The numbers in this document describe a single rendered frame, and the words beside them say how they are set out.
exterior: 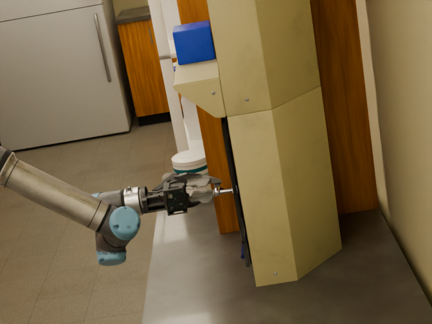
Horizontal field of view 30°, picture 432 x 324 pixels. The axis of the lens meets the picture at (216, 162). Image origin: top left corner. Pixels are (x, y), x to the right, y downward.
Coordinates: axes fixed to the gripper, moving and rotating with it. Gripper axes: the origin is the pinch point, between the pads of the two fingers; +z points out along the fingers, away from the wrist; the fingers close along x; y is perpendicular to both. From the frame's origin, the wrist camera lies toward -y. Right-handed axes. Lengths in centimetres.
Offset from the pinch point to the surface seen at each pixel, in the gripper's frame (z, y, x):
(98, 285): -84, -195, -120
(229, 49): 9.0, 10.8, 37.3
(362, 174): 42, -26, -14
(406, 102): 49, 13, 18
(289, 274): 14.8, 10.7, -23.9
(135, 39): -71, -490, -42
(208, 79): 2.9, 10.5, 31.0
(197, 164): -8, -56, -13
